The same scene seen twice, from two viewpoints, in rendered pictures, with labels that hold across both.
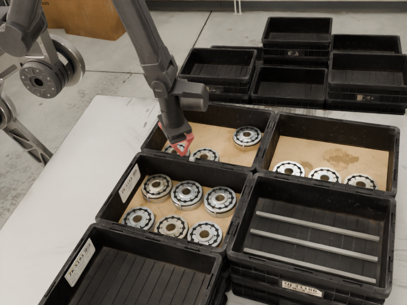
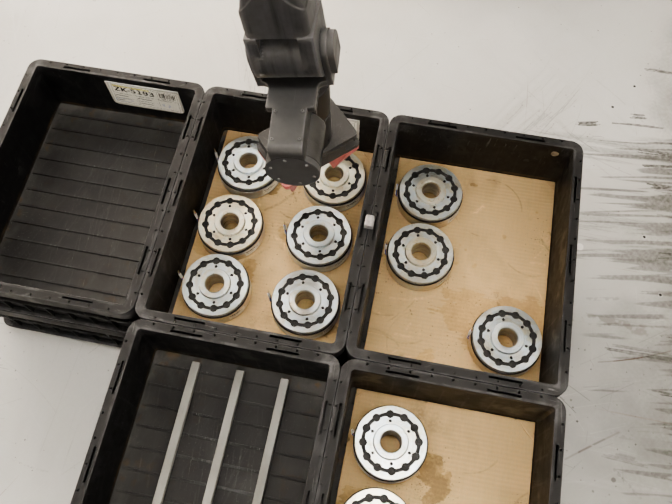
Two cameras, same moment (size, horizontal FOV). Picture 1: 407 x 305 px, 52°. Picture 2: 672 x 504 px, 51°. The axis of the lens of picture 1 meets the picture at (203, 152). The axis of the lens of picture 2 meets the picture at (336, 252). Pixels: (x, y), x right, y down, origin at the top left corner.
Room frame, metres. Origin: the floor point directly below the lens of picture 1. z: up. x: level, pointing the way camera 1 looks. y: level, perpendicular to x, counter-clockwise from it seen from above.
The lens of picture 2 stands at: (0.80, -0.39, 1.86)
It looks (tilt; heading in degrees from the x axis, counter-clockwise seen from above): 66 degrees down; 77
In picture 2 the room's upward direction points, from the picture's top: 2 degrees counter-clockwise
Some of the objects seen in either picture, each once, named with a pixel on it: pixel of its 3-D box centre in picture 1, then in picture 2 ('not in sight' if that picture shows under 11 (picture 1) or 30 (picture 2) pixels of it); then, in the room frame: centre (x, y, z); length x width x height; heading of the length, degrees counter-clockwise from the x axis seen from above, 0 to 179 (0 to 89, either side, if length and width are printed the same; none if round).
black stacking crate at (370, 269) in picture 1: (311, 238); (205, 491); (0.64, -0.26, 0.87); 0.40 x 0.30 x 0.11; 64
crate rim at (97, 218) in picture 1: (175, 198); (269, 211); (0.82, 0.10, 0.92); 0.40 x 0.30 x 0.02; 64
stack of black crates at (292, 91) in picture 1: (289, 105); not in sight; (1.90, -0.54, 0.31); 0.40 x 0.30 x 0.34; 69
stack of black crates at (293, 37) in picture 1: (295, 60); not in sight; (2.27, -0.68, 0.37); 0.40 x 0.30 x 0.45; 69
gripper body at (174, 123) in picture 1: (172, 116); (306, 125); (0.88, 0.07, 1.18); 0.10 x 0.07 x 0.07; 18
